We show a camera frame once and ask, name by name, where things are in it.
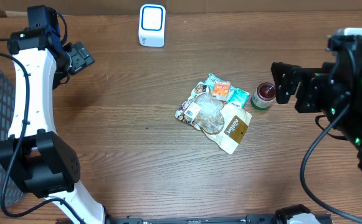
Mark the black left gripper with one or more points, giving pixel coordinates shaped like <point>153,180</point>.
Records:
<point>81,57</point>

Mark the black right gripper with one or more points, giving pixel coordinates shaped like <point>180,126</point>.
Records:
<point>308,93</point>

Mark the green tissue packet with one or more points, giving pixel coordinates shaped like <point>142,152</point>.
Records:
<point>239,98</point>

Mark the orange small packet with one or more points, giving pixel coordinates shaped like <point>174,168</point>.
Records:
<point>221,90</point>

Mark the teal snack packet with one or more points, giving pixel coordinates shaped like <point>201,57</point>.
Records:
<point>210,83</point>

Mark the beige snack bag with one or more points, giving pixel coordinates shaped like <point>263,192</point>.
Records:
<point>224,123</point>

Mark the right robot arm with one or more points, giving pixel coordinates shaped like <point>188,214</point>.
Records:
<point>351,123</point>

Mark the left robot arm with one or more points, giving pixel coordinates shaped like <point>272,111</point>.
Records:
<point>35,158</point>

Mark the white barcode scanner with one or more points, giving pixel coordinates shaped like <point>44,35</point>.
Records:
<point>151,26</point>

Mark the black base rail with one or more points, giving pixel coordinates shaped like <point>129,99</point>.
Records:
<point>293,214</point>

